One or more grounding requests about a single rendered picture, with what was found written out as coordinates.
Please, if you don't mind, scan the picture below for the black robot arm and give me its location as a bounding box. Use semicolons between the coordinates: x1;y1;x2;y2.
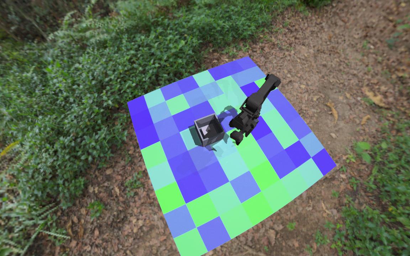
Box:
229;74;281;130

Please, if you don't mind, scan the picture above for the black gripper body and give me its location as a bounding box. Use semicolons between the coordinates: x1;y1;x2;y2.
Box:
230;120;257;142

